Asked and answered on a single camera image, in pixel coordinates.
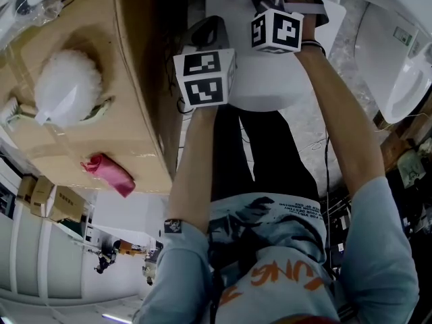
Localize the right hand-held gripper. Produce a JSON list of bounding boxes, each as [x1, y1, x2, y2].
[[248, 0, 330, 54]]

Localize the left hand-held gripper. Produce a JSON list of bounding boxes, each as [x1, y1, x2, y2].
[[173, 16, 237, 109]]

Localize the white toilet with tank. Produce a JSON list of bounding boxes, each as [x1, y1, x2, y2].
[[204, 0, 348, 113]]

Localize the person's right forearm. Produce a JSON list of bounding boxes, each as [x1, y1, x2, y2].
[[293, 47, 386, 203]]

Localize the person's left forearm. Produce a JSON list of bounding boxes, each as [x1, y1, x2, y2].
[[167, 105, 219, 236]]

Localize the large white open-lid toilet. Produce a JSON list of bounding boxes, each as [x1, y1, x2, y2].
[[354, 0, 432, 125]]

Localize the black wristband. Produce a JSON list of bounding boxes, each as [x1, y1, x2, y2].
[[300, 38, 327, 57]]

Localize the large brown cardboard box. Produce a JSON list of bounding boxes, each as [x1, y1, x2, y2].
[[0, 0, 186, 196]]

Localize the person's black trousers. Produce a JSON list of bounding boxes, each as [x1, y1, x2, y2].
[[211, 105, 321, 205]]

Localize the white fluffy brush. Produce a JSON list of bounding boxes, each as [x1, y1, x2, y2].
[[33, 49, 104, 128]]

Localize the pink cloth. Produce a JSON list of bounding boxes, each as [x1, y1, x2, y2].
[[80, 152, 137, 199]]

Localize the white flat board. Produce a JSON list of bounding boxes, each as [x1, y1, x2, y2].
[[90, 192, 170, 246]]

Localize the dark wooden bench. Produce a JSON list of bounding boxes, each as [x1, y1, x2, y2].
[[379, 106, 432, 172]]

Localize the brown cardboard box white flaps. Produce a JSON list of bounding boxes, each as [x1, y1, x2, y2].
[[30, 175, 88, 225]]

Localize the small brown cardboard box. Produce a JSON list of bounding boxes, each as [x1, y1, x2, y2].
[[16, 175, 38, 213]]

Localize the person's light blue t-shirt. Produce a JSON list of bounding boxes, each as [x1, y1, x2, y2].
[[134, 176, 420, 324]]

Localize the white cabinet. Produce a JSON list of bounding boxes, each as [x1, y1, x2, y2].
[[0, 157, 160, 324]]

